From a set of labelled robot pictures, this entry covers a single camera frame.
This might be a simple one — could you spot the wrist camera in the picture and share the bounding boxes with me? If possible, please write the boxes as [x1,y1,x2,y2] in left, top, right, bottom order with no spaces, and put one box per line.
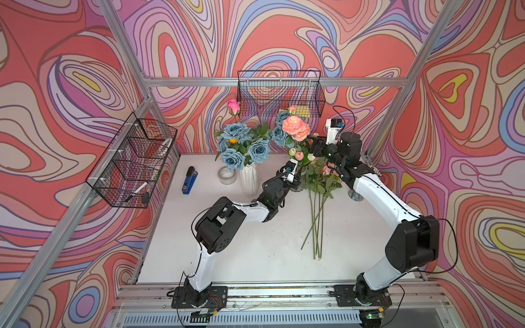
[325,118,345,145]
[285,159,298,183]

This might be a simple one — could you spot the pink peach rose spray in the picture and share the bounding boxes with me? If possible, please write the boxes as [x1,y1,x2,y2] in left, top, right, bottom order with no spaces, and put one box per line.
[300,157,343,251]

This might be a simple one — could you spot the pink rose spray with bud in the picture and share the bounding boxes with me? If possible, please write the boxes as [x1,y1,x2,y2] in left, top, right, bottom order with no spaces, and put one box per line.
[311,161,341,259]

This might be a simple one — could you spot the white marker in basket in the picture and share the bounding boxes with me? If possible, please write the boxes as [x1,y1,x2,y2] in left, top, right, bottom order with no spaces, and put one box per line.
[124,182,148,202]

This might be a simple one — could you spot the back black wire basket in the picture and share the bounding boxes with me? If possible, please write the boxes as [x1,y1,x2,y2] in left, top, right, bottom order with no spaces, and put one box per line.
[237,68,325,120]

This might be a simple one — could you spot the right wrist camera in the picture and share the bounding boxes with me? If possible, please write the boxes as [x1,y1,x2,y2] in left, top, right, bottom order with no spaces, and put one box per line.
[325,118,345,145]

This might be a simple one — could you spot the blue rose bouquet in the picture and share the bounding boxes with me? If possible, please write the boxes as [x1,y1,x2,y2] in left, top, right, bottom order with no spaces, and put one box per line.
[214,109,290,171]

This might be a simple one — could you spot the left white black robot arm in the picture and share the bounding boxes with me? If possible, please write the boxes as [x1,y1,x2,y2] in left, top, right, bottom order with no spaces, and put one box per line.
[167,172,300,311]

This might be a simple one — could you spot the clear tape roll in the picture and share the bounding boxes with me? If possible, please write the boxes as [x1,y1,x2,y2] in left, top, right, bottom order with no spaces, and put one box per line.
[217,166,237,185]

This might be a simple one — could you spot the magenta rose bud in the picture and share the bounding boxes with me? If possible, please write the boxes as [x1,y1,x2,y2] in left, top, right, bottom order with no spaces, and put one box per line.
[226,99,241,122]

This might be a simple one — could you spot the white ribbed ceramic vase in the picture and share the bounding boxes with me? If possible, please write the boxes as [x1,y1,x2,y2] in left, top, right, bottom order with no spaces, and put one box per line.
[239,163,259,196]

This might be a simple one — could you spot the left black wire basket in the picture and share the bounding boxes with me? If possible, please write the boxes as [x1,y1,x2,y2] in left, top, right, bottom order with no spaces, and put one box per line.
[86,113,177,209]

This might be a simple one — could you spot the blue black stapler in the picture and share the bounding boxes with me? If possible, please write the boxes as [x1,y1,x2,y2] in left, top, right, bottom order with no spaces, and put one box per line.
[182,166,198,195]

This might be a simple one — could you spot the clear glass vase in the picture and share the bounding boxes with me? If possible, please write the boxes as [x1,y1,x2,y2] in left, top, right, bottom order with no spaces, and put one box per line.
[292,166,308,192]

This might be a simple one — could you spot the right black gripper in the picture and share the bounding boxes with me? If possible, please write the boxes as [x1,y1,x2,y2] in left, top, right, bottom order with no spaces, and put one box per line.
[304,135,345,168]

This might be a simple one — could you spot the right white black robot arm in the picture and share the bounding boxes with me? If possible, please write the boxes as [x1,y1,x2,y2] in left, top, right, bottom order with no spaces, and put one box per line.
[308,132,440,308]

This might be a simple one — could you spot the peach peony spray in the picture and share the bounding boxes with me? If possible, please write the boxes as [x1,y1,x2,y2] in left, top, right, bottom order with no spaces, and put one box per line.
[281,108,311,148]

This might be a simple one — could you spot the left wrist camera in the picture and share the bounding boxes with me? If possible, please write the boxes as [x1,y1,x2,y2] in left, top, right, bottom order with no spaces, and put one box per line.
[285,159,298,183]

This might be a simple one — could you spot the black wire basket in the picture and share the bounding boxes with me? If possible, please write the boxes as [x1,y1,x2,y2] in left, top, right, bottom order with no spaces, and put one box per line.
[86,113,177,209]
[237,68,325,120]

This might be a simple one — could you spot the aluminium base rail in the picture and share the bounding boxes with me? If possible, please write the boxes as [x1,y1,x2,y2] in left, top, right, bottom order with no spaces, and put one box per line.
[105,280,461,327]

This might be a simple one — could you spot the light pink rose stem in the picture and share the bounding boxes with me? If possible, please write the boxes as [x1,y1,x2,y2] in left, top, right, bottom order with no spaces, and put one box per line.
[305,164,319,260]

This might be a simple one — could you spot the yellow sponge in basket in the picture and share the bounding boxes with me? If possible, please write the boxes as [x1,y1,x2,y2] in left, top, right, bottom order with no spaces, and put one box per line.
[288,105,311,118]

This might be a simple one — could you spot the metal mesh pencil cup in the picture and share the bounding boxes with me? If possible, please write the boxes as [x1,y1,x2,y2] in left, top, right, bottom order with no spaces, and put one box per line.
[349,163,381,200]

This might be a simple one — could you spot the peach rose bouquet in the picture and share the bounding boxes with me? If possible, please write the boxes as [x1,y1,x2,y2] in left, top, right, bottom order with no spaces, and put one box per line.
[287,142,318,166]

